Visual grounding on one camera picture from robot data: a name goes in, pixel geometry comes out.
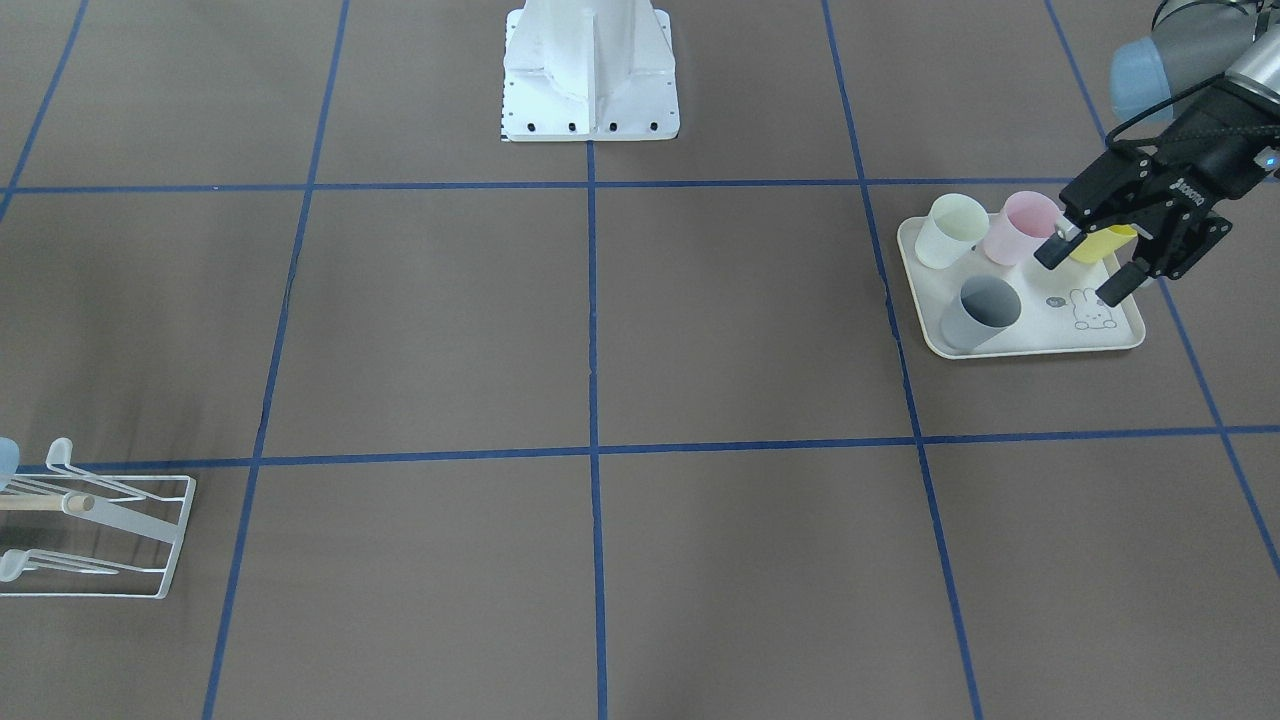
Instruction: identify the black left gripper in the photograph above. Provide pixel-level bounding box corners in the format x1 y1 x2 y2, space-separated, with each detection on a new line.
1033 95 1277 307

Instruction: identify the light blue plastic cup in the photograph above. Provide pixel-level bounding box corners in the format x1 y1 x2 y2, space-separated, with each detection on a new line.
0 437 20 491

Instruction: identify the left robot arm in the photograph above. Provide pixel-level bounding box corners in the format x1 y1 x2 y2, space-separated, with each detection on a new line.
1036 1 1279 307

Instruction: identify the yellow plastic cup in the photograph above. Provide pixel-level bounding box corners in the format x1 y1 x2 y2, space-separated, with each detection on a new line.
1069 224 1139 265

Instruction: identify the pink plastic cup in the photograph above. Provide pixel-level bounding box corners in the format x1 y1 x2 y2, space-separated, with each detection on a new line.
978 191 1061 266

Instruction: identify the grey plastic cup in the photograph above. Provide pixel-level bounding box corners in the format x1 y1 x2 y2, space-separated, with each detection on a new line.
940 275 1021 352

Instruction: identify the pale green plastic cup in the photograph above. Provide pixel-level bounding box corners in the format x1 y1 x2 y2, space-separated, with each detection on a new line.
914 193 989 270

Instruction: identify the cream plastic tray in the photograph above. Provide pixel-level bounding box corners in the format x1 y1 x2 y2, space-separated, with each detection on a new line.
896 217 1147 360

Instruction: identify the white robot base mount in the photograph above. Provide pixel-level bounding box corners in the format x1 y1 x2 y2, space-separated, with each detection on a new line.
500 1 681 143

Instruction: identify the white wire cup rack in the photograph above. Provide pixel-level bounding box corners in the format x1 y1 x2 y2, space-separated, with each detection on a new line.
1 438 197 600

